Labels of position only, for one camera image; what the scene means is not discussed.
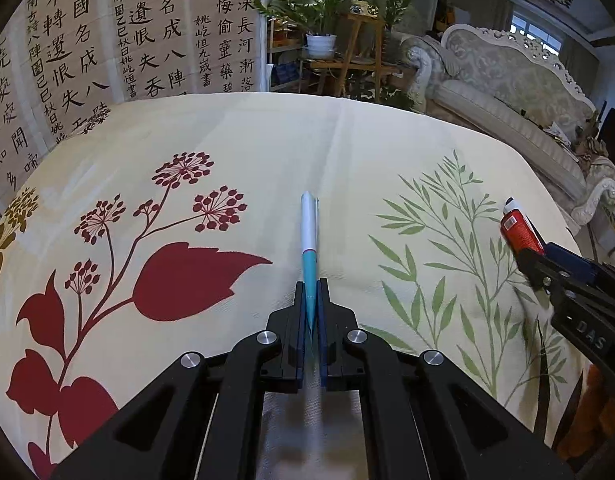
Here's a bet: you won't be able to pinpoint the teal and silver pen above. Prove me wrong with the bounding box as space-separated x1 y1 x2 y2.
300 191 321 334

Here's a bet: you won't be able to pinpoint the white storage shelf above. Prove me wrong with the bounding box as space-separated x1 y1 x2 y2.
265 20 308 94

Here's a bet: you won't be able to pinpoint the white plant pot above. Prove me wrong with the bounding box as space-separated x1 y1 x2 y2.
305 32 338 60

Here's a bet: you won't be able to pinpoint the green potted plant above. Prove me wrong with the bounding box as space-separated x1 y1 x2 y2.
255 0 369 59

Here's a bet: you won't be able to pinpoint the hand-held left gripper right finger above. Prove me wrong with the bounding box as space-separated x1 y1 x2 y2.
317 277 574 480

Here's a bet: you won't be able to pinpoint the cream carved sofa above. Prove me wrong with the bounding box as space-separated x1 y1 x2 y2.
402 24 615 226

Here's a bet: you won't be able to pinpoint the wooden plant stand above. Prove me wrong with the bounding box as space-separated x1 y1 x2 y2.
300 10 404 99

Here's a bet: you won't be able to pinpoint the calligraphy wall screen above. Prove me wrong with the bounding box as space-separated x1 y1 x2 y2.
0 0 266 221

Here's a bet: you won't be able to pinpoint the floral tablecloth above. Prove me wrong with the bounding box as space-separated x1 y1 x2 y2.
0 91 595 480

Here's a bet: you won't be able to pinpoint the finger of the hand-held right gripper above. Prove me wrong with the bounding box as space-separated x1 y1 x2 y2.
543 241 602 285
516 247 572 307

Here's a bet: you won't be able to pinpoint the window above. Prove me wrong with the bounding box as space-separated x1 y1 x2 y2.
510 10 563 54

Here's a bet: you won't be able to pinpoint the red tube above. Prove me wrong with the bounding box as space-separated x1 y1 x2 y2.
501 197 546 257

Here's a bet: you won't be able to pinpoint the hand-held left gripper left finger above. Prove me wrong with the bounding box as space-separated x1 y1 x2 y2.
50 280 308 480

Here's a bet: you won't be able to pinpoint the magazines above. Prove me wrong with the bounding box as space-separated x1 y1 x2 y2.
542 122 573 144

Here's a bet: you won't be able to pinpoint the patterned cushion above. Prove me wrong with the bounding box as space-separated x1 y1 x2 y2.
572 120 604 157

